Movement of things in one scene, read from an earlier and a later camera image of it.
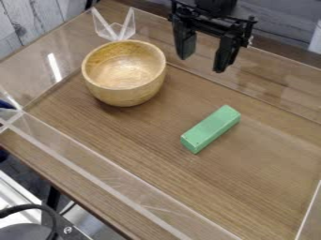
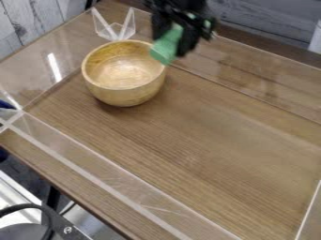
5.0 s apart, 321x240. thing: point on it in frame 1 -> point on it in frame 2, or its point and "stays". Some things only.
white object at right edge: x=315 y=39 stays
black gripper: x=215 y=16 -> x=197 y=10
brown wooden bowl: x=124 y=71 stays
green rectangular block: x=220 y=122 -> x=165 y=48
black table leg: x=53 y=198 stays
